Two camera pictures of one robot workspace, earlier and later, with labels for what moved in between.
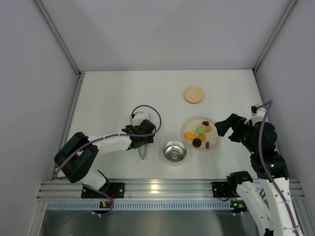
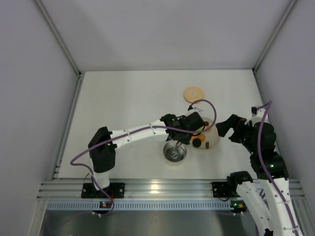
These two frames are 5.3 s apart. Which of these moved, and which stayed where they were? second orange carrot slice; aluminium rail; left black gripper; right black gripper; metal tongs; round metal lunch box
Moved: left black gripper; metal tongs
Stayed: round metal lunch box; aluminium rail; right black gripper; second orange carrot slice
